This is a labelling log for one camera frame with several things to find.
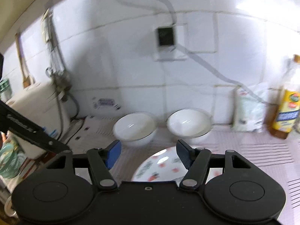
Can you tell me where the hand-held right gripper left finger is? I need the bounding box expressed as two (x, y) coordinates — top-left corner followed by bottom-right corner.
(46, 140), (122, 191)

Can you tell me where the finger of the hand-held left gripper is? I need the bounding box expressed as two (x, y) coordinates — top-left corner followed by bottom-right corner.
(0, 100), (71, 155)

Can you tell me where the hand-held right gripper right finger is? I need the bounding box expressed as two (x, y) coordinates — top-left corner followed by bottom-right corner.
(176, 139), (252, 191)

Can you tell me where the pink rabbit print plate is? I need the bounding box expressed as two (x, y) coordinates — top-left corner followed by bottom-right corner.
(130, 146), (224, 182)

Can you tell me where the white bowl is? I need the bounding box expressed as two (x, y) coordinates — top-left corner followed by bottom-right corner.
(112, 112), (158, 148)
(166, 107), (213, 145)

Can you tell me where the white rice cooker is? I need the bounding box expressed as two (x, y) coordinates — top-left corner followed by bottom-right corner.
(5, 82), (71, 160)

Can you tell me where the green printed bag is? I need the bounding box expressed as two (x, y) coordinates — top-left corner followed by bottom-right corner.
(0, 135), (27, 179)

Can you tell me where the green plastic basket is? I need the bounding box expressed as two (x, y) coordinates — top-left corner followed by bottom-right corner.
(0, 78), (13, 103)

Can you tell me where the metal water pipe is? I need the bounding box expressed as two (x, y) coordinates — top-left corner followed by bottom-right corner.
(42, 8), (80, 123)

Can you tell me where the striped tablecloth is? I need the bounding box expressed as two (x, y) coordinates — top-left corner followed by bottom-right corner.
(67, 114), (300, 225)

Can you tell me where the white plastic salt bag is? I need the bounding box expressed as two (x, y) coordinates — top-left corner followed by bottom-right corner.
(232, 84), (270, 133)

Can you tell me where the cooking wine bottle yellow label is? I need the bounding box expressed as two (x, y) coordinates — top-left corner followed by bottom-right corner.
(264, 54), (300, 140)

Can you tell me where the black power adapter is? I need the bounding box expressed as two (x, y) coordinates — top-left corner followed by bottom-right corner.
(156, 26), (176, 47)

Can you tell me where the small wall label sticker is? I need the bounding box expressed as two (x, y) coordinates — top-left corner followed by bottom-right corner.
(92, 97), (122, 111)

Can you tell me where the wooden handled utensil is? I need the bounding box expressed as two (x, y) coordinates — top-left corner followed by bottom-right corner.
(15, 32), (34, 89)

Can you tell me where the white wall socket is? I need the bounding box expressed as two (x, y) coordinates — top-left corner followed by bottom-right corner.
(153, 23), (188, 62)

